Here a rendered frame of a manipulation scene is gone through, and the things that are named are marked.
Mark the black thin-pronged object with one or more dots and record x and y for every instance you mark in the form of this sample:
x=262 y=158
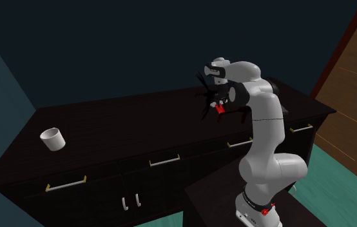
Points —
x=206 y=94

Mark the small red block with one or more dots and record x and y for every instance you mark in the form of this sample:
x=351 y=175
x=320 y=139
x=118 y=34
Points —
x=219 y=109

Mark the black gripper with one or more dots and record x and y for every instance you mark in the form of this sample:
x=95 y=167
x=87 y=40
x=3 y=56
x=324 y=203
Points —
x=220 y=93

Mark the dark wooden sideboard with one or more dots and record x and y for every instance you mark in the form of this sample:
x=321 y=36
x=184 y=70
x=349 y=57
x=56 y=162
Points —
x=118 y=125

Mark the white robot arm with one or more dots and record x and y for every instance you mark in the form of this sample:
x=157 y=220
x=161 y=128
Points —
x=266 y=141

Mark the brown wooden door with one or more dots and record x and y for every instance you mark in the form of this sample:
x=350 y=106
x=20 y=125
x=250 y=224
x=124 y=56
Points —
x=354 y=94

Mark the dark robot stand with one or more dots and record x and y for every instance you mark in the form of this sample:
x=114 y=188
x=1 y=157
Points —
x=210 y=201

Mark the white cup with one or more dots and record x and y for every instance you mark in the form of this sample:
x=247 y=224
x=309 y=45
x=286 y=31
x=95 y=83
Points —
x=52 y=140

